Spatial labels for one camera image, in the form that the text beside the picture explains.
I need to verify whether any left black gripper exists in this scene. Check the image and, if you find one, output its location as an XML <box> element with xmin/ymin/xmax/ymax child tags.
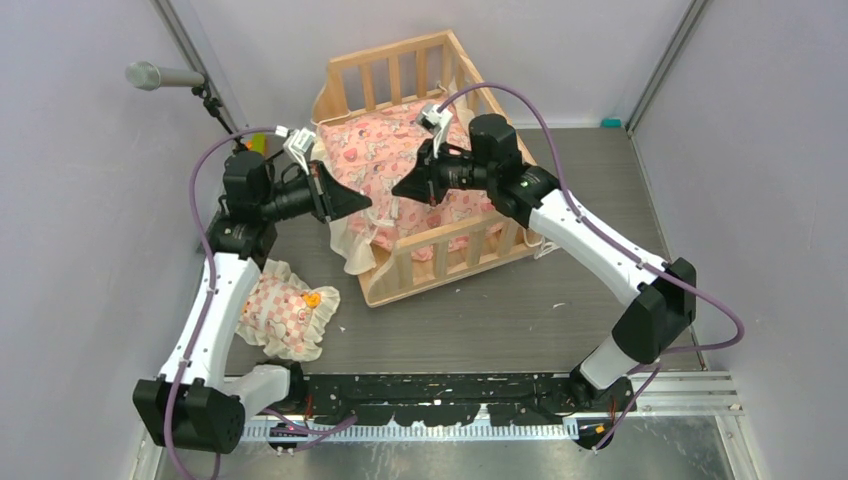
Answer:
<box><xmin>260</xmin><ymin>160</ymin><xmax>371</xmax><ymax>224</ymax></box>

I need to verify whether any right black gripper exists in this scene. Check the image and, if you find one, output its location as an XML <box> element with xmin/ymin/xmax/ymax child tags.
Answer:
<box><xmin>393</xmin><ymin>136</ymin><xmax>495</xmax><ymax>208</ymax></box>

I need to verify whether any wooden slatted pet bed frame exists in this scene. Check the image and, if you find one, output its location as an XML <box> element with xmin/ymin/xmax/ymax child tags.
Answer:
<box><xmin>312</xmin><ymin>30</ymin><xmax>541</xmax><ymax>307</ymax></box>

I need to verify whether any pink printed cushion with ties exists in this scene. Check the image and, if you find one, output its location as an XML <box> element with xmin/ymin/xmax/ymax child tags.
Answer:
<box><xmin>311</xmin><ymin>85</ymin><xmax>494</xmax><ymax>275</ymax></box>

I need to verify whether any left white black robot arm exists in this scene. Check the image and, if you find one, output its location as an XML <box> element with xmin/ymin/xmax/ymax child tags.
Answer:
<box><xmin>132</xmin><ymin>151</ymin><xmax>372</xmax><ymax>454</ymax></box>

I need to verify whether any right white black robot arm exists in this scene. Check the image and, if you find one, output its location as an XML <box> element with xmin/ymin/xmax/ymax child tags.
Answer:
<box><xmin>392</xmin><ymin>105</ymin><xmax>696</xmax><ymax>411</ymax></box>

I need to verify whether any orange green toy ball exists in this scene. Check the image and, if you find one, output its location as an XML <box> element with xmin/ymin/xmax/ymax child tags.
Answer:
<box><xmin>244</xmin><ymin>133</ymin><xmax>268</xmax><ymax>155</ymax></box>

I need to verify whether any small checkered ruffled pillow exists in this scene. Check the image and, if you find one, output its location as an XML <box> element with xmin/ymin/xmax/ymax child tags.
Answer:
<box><xmin>236</xmin><ymin>260</ymin><xmax>341</xmax><ymax>362</ymax></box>

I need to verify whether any teal small block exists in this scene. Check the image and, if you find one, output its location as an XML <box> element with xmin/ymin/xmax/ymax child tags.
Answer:
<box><xmin>600</xmin><ymin>117</ymin><xmax>623</xmax><ymax>129</ymax></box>

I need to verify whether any silver microphone on tripod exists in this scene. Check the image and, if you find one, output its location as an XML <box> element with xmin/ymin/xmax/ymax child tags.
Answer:
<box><xmin>124</xmin><ymin>61</ymin><xmax>235</xmax><ymax>134</ymax></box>

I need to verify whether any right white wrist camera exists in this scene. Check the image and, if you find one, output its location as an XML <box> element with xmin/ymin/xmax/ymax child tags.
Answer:
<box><xmin>416</xmin><ymin>104</ymin><xmax>454</xmax><ymax>158</ymax></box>

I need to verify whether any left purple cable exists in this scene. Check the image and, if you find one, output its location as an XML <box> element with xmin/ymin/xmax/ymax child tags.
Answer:
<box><xmin>162</xmin><ymin>125</ymin><xmax>359</xmax><ymax>480</ymax></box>

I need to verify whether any purple cable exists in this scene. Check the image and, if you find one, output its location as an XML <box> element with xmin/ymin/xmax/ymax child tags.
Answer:
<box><xmin>162</xmin><ymin>125</ymin><xmax>359</xmax><ymax>480</ymax></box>
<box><xmin>437</xmin><ymin>82</ymin><xmax>746</xmax><ymax>455</ymax></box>

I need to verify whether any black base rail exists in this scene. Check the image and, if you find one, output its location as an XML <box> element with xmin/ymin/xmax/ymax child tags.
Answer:
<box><xmin>281</xmin><ymin>373</ymin><xmax>634</xmax><ymax>427</ymax></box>

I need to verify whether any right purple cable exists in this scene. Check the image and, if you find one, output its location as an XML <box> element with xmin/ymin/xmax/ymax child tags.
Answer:
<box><xmin>437</xmin><ymin>82</ymin><xmax>746</xmax><ymax>455</ymax></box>

